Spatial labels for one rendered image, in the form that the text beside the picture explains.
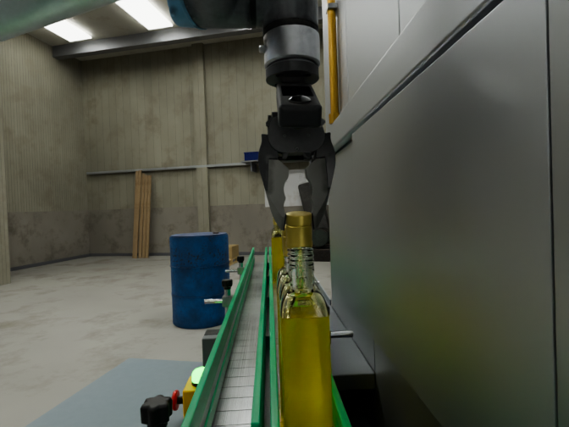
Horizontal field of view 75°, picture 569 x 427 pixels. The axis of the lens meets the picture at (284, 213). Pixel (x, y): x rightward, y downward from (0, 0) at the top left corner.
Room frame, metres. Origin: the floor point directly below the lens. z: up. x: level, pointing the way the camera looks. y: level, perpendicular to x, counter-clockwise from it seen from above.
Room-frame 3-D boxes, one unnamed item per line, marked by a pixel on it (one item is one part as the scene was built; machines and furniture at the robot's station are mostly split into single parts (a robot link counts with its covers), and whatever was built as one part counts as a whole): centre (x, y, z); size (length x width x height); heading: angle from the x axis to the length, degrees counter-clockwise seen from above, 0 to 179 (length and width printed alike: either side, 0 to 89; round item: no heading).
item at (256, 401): (1.26, 0.08, 0.92); 1.75 x 0.01 x 0.08; 2
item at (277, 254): (1.57, 0.03, 1.02); 0.06 x 0.06 x 0.28; 2
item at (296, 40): (0.50, -0.01, 1.39); 0.08 x 0.08 x 0.05
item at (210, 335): (1.06, 0.20, 0.79); 0.08 x 0.08 x 0.08; 2
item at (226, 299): (0.95, 0.18, 0.94); 0.07 x 0.04 x 0.13; 92
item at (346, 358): (1.15, -0.09, 0.84); 0.95 x 0.09 x 0.11; 2
